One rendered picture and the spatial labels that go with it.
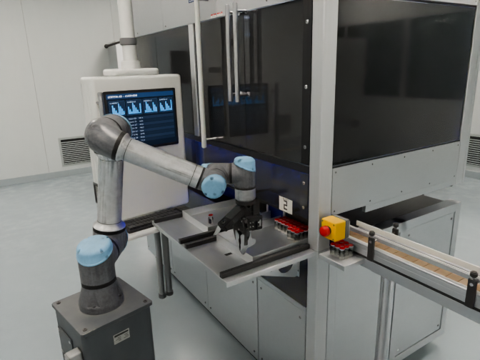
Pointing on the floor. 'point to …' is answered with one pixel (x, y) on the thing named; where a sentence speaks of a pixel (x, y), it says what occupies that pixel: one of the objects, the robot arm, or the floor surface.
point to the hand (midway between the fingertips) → (241, 251)
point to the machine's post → (320, 169)
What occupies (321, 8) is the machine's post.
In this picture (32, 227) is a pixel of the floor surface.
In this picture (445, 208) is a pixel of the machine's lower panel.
